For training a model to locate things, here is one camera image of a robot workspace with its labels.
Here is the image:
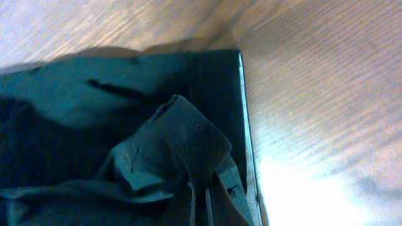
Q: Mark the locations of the black shorts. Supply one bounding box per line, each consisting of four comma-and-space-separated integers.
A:
1, 50, 253, 225

